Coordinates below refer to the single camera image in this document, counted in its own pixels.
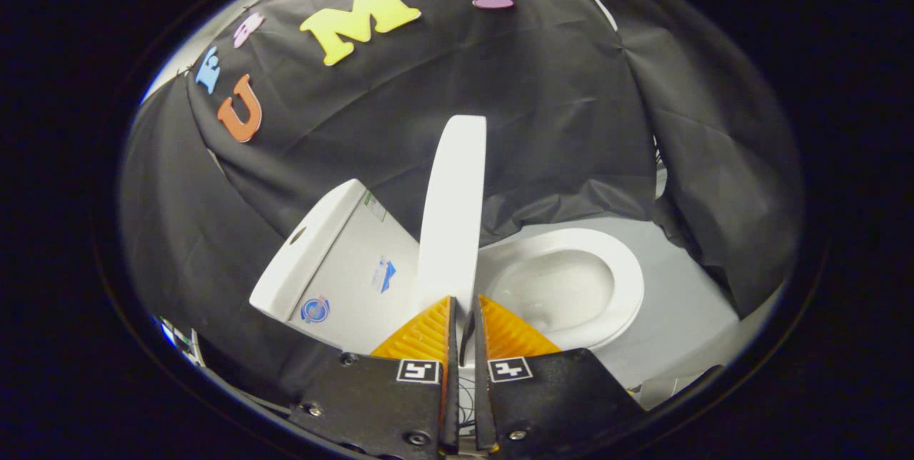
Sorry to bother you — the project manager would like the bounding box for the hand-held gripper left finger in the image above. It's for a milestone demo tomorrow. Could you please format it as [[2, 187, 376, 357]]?
[[289, 296, 461, 457]]

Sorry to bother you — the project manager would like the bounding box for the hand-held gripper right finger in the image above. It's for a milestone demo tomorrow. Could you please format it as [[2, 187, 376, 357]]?
[[471, 294, 647, 457]]

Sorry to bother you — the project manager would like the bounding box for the white toilet lid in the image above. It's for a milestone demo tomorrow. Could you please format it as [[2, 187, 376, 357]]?
[[413, 115, 488, 325]]

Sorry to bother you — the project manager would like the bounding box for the white toilet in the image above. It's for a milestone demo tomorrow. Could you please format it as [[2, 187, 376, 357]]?
[[250, 179, 645, 375]]

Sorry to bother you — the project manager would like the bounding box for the black backdrop cloth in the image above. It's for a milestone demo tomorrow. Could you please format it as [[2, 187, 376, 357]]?
[[120, 0, 806, 404]]

